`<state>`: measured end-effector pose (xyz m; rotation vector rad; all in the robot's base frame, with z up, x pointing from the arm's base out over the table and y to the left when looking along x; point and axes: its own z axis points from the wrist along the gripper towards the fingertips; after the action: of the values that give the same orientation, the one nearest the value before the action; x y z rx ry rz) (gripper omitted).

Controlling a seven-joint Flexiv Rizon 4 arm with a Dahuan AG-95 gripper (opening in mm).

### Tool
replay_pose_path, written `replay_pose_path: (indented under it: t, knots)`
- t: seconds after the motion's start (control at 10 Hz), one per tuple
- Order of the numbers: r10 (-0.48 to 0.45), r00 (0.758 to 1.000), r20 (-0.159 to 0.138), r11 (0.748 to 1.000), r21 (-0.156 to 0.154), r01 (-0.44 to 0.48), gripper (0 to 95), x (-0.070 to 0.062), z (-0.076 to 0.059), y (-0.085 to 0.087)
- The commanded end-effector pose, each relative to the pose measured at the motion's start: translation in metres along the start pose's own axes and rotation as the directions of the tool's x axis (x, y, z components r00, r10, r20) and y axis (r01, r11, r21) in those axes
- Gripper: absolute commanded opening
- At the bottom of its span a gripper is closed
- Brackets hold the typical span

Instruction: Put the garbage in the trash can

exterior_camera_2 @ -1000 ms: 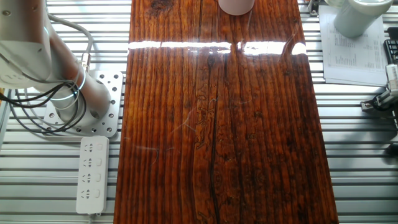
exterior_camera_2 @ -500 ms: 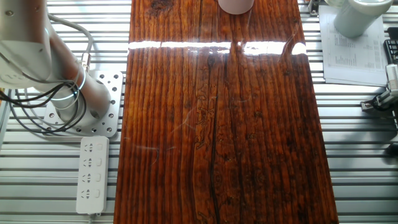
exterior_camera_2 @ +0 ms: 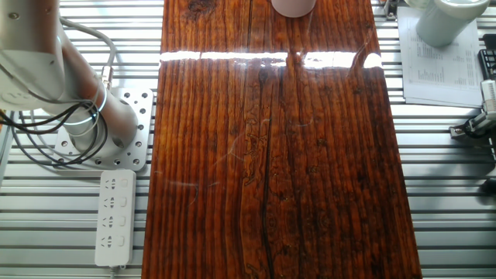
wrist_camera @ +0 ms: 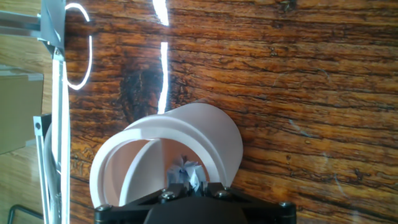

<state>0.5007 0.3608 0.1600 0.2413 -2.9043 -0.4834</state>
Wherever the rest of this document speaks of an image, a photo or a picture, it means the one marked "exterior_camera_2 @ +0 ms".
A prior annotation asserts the white plastic cup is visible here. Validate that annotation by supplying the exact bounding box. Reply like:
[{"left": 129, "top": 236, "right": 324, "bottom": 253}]
[{"left": 270, "top": 0, "right": 318, "bottom": 19}]

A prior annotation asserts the white power strip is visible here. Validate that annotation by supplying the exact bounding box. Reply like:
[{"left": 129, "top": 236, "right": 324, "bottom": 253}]
[{"left": 94, "top": 169, "right": 138, "bottom": 268}]

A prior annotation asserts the printed paper sheet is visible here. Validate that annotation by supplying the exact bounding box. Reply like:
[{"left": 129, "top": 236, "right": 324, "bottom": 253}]
[{"left": 396, "top": 5, "right": 486, "bottom": 109}]

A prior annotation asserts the black keyboard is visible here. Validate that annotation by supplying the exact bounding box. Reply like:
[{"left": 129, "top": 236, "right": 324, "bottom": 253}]
[{"left": 477, "top": 33, "right": 496, "bottom": 83}]

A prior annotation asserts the black floor cable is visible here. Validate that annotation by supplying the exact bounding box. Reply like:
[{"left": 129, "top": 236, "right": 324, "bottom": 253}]
[{"left": 0, "top": 101, "right": 109, "bottom": 170}]

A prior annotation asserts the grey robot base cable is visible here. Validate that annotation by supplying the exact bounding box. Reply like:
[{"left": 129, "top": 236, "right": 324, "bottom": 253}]
[{"left": 58, "top": 17, "right": 118, "bottom": 91}]

